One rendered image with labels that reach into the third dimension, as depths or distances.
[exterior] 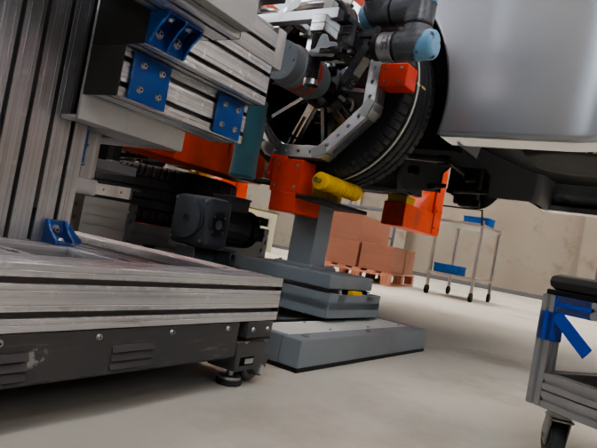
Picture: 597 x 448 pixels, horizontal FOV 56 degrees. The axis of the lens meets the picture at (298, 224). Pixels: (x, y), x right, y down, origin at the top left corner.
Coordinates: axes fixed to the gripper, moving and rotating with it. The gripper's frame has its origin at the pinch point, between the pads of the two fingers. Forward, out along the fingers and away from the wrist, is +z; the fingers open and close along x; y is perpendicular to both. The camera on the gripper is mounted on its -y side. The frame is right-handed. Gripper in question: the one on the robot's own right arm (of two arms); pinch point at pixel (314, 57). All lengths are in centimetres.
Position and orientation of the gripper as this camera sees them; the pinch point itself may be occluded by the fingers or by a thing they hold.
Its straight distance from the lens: 166.8
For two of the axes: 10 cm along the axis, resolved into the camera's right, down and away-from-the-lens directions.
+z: -8.2, -1.4, 5.6
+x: -5.4, -1.3, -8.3
